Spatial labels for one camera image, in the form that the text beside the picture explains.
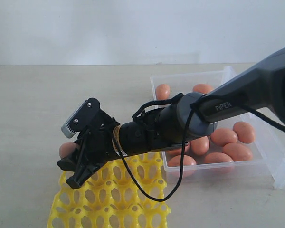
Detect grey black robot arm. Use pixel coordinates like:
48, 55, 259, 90
57, 48, 285, 189

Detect yellow plastic egg tray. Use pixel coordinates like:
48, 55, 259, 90
47, 160, 171, 228

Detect clear plastic container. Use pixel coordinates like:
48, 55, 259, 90
151, 66, 285, 189

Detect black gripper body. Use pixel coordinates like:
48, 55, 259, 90
76, 109, 190, 166

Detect brown egg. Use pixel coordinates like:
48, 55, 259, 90
190, 136, 209, 156
222, 143, 253, 162
192, 83, 214, 94
204, 152, 234, 174
58, 142, 80, 158
210, 128, 238, 147
168, 154, 197, 178
233, 121, 255, 144
166, 148, 182, 156
155, 84, 171, 100

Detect black cable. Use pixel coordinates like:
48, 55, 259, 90
110, 93, 285, 203

